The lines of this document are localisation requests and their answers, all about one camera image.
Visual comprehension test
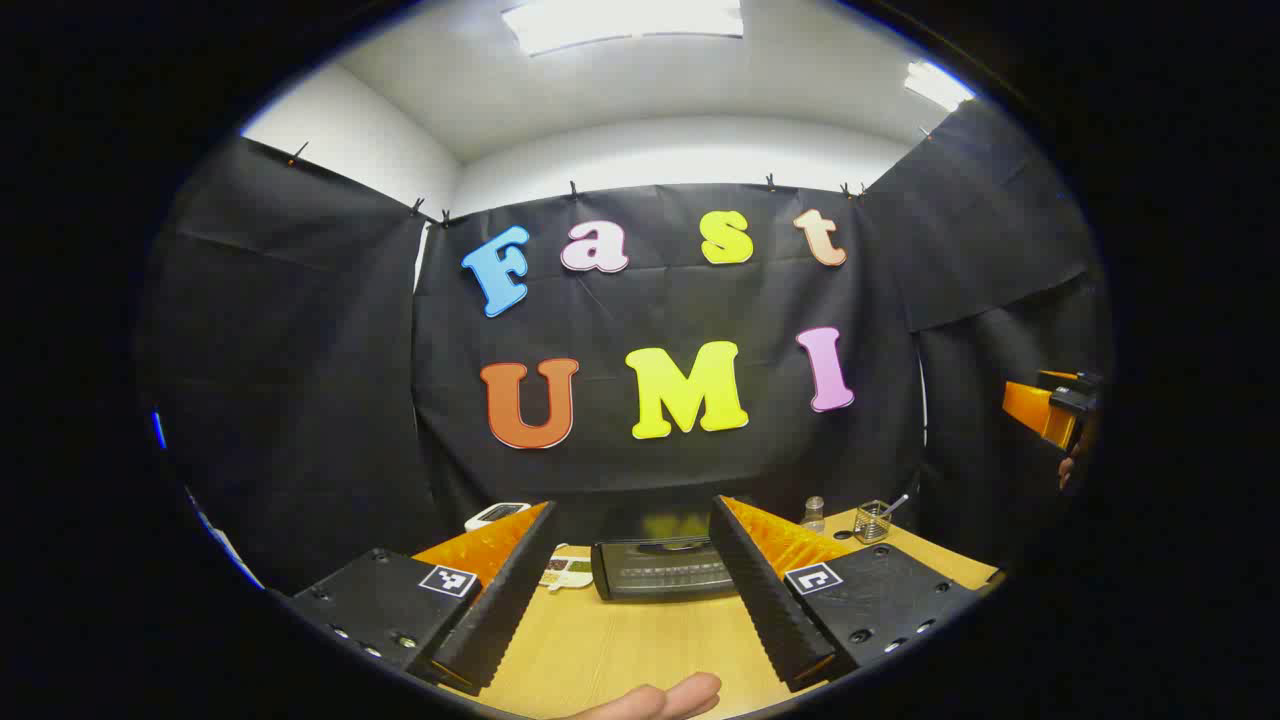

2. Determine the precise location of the white toaster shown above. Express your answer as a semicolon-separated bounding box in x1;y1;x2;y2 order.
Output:
464;502;532;533

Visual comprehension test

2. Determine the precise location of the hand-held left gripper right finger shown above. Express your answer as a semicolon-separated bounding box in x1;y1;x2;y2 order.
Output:
707;494;988;694

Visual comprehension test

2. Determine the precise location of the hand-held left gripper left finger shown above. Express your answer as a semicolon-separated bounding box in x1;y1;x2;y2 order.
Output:
288;500;560;698

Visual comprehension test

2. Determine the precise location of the white divided snack plate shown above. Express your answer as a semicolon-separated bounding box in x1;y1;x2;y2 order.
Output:
538;553;595;593

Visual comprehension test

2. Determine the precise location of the ceiling light panel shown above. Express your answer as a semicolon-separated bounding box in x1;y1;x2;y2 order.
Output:
903;60;976;113

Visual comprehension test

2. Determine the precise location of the black electric oven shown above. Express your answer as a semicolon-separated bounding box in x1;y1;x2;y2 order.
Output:
590;537;743;602

